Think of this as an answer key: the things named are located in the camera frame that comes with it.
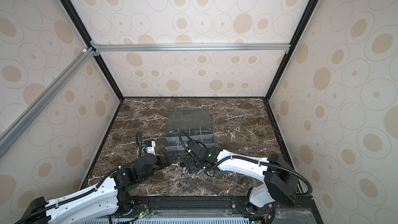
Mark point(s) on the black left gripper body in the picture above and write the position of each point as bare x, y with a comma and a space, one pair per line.
155, 167

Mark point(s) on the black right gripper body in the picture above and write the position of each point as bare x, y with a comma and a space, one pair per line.
192, 167

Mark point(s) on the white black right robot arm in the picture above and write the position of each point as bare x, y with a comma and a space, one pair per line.
280, 182

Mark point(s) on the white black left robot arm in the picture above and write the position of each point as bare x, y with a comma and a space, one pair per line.
110, 196

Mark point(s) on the clear plastic organizer box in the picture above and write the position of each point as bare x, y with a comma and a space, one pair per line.
196, 122

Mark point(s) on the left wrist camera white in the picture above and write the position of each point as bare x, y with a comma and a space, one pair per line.
149, 147

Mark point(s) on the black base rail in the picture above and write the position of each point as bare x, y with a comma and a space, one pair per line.
214, 210

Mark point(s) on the horizontal aluminium frame bar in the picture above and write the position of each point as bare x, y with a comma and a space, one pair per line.
193, 47

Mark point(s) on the diagonal aluminium frame bar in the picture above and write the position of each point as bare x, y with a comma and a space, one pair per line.
17, 128

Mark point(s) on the black left corner post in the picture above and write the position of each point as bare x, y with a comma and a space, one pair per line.
83, 32

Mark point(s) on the black corner post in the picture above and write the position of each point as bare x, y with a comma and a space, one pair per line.
83, 32
302, 24

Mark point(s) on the black right corner post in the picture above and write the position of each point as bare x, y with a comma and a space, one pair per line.
302, 24

